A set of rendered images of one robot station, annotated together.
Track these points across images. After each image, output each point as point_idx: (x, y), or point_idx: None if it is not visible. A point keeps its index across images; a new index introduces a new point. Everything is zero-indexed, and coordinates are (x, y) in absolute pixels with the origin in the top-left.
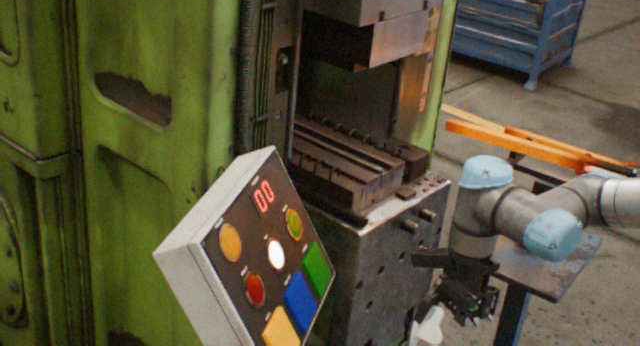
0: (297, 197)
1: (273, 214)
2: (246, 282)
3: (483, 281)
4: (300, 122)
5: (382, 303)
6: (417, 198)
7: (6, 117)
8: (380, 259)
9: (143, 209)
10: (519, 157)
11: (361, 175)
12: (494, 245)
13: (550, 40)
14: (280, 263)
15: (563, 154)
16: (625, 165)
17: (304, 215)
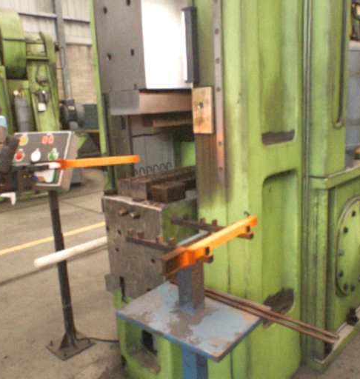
0: (64, 151)
1: (47, 146)
2: (18, 152)
3: None
4: (190, 170)
5: (125, 258)
6: (135, 203)
7: None
8: (116, 223)
9: None
10: (208, 227)
11: (129, 178)
12: None
13: None
14: (34, 158)
15: (71, 160)
16: (45, 164)
17: (61, 158)
